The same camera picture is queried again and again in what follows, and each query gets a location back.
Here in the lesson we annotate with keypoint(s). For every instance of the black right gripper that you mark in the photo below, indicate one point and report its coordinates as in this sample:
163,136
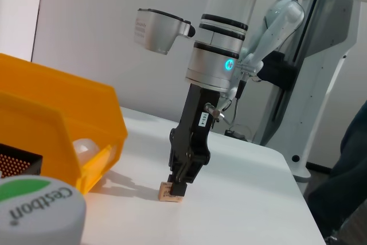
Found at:
195,118

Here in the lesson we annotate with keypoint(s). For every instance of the beige eraser block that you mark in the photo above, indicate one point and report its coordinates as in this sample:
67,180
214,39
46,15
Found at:
164,194

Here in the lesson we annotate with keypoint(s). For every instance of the white paper ball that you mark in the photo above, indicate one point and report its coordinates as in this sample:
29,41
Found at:
86,149

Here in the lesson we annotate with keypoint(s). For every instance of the clear green-label water bottle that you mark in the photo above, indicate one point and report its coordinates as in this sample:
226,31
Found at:
37,213

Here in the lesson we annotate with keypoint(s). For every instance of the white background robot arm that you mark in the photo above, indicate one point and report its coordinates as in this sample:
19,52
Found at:
281,27

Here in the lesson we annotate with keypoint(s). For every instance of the black mesh pen holder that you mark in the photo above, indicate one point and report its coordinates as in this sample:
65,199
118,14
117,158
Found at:
20,161

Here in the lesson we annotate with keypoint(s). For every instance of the yellow plastic bin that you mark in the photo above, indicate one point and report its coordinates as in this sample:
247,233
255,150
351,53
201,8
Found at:
43,98

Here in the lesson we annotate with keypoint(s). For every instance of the person in dark clothes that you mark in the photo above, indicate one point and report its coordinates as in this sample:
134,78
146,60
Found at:
344,176

